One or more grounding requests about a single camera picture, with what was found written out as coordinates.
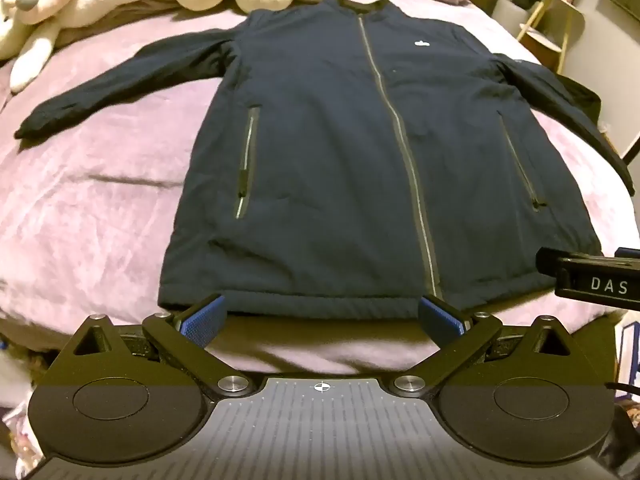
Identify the yellow side table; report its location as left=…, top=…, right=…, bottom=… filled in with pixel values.
left=516, top=0, right=587, bottom=77

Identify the blue and white box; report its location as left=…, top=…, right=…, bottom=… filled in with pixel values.
left=614, top=317, right=640, bottom=391

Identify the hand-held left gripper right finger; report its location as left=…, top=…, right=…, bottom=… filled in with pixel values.
left=392, top=294, right=596, bottom=401

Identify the navy zip jacket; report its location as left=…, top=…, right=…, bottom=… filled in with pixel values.
left=14, top=0, right=636, bottom=322

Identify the white plush toy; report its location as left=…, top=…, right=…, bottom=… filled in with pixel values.
left=0, top=0, right=177, bottom=94

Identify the purple fleece blanket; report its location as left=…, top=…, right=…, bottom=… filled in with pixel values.
left=0, top=0, right=640, bottom=391

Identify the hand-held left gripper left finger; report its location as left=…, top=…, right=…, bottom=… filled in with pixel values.
left=47, top=294, right=253, bottom=401

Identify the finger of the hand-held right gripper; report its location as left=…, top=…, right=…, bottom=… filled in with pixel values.
left=535, top=247, right=615, bottom=278

